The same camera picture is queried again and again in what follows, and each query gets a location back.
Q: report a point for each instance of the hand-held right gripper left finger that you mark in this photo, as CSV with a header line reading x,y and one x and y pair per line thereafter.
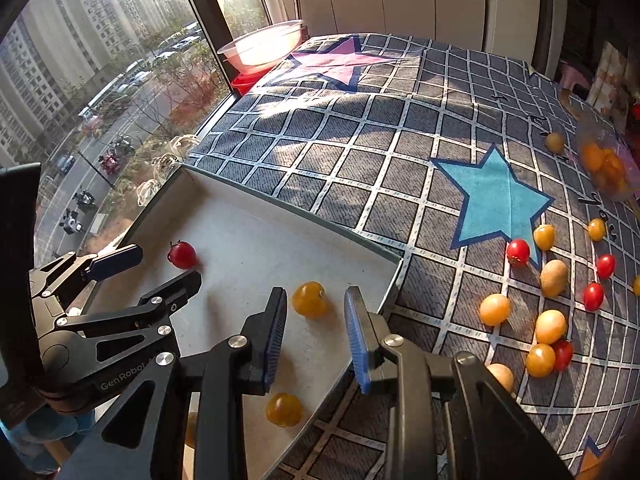
x,y
274,345

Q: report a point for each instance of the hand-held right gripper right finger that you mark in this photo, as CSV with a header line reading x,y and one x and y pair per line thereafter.
x,y
356,345

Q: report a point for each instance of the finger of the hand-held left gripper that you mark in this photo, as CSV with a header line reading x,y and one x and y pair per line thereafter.
x,y
175,292
117,260

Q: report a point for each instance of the red cherry tomato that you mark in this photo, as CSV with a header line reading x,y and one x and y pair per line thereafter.
x,y
593,296
565,355
517,251
605,266
182,254

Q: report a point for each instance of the grey cardboard tray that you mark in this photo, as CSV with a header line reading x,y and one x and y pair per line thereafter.
x,y
240,240

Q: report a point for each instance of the blue cloth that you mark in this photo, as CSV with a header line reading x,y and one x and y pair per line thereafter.
x,y
40,435

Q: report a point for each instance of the grey checked star table cover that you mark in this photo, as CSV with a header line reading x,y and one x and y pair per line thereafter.
x,y
375,135

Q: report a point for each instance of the red plastic basin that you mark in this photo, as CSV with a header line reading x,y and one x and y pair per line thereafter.
x,y
245,82

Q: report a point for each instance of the clear plastic basin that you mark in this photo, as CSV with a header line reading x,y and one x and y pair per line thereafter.
x,y
260,45

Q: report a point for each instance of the glass bowl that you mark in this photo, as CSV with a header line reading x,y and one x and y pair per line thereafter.
x,y
585,132

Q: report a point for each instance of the white cabinet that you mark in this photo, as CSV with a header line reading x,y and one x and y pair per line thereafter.
x,y
400,5

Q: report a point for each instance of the pink seat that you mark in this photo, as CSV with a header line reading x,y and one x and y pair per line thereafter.
x,y
575,77

